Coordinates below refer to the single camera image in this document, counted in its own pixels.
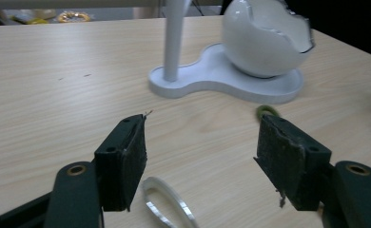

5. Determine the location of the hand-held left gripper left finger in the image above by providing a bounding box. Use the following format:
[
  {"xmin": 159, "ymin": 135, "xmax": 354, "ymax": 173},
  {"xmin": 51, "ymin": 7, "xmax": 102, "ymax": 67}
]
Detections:
[{"xmin": 93, "ymin": 113, "xmax": 148, "ymax": 213}]

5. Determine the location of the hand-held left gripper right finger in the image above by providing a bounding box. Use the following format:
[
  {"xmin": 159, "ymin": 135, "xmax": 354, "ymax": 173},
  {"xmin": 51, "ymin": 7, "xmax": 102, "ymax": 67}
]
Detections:
[{"xmin": 253, "ymin": 113, "xmax": 333, "ymax": 212}]

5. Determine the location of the green braided hair tie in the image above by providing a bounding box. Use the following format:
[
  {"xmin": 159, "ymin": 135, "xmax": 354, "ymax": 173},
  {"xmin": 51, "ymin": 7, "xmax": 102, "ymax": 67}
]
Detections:
[{"xmin": 255, "ymin": 104, "xmax": 282, "ymax": 122}]

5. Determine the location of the white jewelry stand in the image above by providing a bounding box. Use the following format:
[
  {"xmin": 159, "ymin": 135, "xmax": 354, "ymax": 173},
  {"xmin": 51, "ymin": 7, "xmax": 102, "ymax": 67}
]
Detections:
[{"xmin": 147, "ymin": 0, "xmax": 305, "ymax": 105}]

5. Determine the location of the yellow packet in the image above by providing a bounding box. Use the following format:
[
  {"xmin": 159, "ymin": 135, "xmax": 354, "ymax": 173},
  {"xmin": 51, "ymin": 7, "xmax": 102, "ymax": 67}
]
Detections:
[{"xmin": 26, "ymin": 17, "xmax": 49, "ymax": 26}]

